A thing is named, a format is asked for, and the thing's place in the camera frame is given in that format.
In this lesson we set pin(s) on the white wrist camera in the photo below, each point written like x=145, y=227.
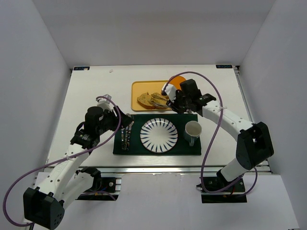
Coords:
x=104, y=103
x=169, y=90

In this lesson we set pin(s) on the white blue striped plate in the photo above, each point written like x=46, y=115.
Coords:
x=158, y=135

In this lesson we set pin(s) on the blue label sticker left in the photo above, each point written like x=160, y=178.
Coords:
x=81, y=68

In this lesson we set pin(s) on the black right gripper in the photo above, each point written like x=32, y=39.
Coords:
x=174, y=103

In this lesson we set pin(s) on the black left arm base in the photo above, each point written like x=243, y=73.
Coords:
x=106, y=187

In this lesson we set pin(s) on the blue label sticker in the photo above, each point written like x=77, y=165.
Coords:
x=224, y=66
x=81, y=68

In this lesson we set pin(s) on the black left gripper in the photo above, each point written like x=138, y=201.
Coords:
x=117, y=117

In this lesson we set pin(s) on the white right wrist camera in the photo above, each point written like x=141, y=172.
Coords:
x=169, y=90

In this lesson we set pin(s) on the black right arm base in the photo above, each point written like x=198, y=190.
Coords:
x=234, y=194

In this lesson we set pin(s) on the dark green cloth placemat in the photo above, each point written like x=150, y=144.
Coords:
x=181, y=148

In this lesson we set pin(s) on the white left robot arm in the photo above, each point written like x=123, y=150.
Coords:
x=45, y=205

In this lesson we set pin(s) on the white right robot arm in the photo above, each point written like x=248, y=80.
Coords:
x=253, y=141

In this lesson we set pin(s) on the steel fork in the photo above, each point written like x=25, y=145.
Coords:
x=128, y=137

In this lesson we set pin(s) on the orange round cake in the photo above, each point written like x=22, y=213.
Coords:
x=176, y=82

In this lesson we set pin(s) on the grey ceramic mug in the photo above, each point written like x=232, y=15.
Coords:
x=192, y=132

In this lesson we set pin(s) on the blue label sticker right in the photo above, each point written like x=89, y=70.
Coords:
x=224, y=66

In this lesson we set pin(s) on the speckled bread slice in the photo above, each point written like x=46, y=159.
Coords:
x=144, y=100
x=159, y=101

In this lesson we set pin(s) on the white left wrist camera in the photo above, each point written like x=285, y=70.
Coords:
x=104, y=103

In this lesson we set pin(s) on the steel table knife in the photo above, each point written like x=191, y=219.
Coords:
x=122, y=139

